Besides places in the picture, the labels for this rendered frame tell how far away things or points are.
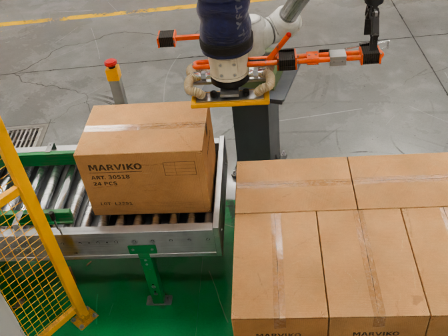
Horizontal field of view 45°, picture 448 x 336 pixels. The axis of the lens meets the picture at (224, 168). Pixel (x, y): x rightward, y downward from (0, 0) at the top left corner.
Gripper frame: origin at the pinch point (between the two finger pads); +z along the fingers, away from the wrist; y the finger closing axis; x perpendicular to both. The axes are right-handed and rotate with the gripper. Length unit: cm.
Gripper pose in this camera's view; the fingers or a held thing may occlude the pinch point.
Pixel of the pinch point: (370, 39)
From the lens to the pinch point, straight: 238.3
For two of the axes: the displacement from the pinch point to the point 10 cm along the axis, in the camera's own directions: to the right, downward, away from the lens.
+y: -0.4, 6.6, -7.5
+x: 10.0, -0.5, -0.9
